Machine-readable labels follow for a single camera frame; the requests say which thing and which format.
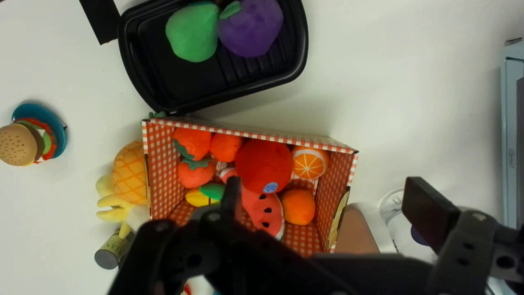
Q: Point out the small blue plate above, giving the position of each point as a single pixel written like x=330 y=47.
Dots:
x=59 y=129

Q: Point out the orange slice plush toy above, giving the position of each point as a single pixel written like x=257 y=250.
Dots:
x=309 y=163

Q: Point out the orange tomato plush green leaf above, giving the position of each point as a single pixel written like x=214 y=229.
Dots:
x=194 y=175

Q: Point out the toy burger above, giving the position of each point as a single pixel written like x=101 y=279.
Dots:
x=16 y=145

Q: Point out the red watermelon slice plush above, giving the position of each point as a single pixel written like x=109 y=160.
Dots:
x=263 y=211

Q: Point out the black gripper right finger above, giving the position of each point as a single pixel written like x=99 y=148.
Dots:
x=430 y=211

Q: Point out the small toy can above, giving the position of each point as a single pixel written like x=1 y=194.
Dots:
x=111 y=252

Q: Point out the black flat bracket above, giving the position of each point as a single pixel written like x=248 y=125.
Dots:
x=98 y=20

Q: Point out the yellow pineapple plush toy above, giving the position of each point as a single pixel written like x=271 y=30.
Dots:
x=129 y=173

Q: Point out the green apple plush toy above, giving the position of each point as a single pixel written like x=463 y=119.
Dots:
x=191 y=34

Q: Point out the purple plum plush toy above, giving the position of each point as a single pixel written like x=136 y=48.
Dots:
x=250 y=27

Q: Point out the black plastic tray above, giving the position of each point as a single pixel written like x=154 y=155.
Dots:
x=163 y=83

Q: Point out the small orange plush fruit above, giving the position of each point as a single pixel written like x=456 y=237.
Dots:
x=224 y=148

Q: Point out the big orange round plush toy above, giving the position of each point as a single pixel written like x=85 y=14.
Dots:
x=263 y=165

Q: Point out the yellow green corn plush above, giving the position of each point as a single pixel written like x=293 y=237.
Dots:
x=204 y=196

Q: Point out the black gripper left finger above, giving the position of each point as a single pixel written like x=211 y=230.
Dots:
x=229 y=197

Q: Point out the clear plastic water bottle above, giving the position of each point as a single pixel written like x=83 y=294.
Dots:
x=394 y=211

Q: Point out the orange checkered cardboard box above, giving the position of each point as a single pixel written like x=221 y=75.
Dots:
x=160 y=181

